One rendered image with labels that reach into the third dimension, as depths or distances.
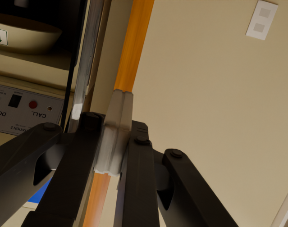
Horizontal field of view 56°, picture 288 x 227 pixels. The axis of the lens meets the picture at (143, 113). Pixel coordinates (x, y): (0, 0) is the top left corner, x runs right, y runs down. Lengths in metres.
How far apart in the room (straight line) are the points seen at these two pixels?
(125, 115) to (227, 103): 0.91
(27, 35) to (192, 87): 0.61
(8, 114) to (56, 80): 0.11
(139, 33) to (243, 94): 0.69
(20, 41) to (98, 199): 0.34
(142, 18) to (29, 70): 0.25
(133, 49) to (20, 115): 0.23
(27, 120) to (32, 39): 0.17
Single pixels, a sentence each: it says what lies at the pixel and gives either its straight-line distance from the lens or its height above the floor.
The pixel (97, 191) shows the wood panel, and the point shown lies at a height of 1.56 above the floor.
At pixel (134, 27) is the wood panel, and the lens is 0.43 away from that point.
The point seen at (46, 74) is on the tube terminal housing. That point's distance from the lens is 0.56.
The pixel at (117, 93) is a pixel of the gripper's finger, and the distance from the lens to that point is 0.20.
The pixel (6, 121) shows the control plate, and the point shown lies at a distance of 0.53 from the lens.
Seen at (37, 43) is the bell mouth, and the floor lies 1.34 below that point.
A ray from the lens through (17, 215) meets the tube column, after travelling 0.74.
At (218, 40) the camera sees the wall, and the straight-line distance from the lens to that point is 0.99.
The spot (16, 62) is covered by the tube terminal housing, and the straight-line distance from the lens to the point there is 0.58.
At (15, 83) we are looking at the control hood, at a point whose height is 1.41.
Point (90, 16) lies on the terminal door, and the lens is 0.20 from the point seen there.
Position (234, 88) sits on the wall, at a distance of 1.04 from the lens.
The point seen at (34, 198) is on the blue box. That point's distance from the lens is 0.55.
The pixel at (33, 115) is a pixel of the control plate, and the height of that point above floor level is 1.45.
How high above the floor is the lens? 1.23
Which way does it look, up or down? 20 degrees up
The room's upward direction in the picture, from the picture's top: 165 degrees counter-clockwise
